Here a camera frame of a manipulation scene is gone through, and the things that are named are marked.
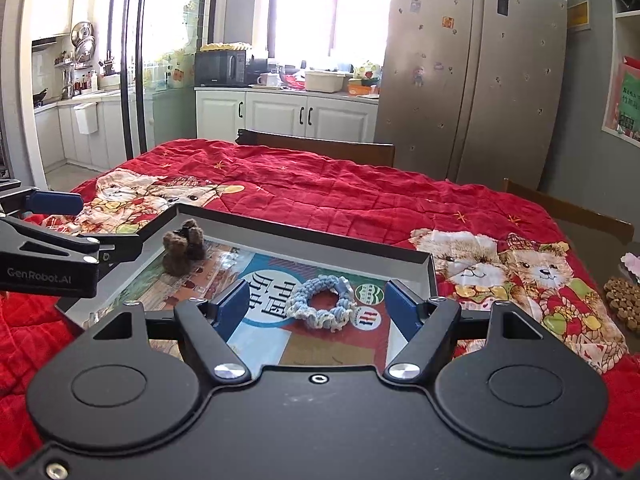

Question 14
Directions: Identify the black microwave oven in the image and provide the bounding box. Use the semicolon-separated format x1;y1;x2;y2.
194;50;247;87

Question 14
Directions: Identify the blue white crochet scrunchie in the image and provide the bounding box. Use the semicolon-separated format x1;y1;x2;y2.
284;274;357;333

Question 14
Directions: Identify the red quilted bedspread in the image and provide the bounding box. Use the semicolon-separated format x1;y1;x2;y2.
32;139;639;469

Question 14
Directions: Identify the white basin on counter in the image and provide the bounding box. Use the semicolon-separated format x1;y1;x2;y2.
305;70;350;93

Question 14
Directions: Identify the white mug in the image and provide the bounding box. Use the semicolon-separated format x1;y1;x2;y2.
257;73;282;88

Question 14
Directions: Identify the black sliding door frame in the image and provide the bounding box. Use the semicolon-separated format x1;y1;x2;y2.
106;0;149;160

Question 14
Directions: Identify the green sign card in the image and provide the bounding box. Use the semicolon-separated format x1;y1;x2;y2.
617;73;640;140

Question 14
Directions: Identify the brown beaded coaster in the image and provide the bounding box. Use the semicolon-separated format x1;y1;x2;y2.
603;278;640;334

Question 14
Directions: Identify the white wall shelf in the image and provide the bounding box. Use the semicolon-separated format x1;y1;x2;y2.
602;0;639;148

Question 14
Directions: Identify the dark wooden chair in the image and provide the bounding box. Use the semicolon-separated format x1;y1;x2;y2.
502;178;634;245
235;129;395;167

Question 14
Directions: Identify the dark wooden chair right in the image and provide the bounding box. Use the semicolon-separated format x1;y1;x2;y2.
502;178;634;245

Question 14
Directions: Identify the silver double-door refrigerator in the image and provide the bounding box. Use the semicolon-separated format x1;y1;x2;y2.
375;0;567;188

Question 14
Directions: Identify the black shallow box tray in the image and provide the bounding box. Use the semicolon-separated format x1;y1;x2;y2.
56;204;437;373

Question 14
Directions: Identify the dark wooden chair back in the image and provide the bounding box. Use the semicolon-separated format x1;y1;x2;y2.
235;129;395;167

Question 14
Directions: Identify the white kitchen cabinet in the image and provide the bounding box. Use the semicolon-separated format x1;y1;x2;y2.
195;88;378;143

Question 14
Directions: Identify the brown fuzzy hair claw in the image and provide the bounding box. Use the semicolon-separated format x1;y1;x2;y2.
162;219;206;276

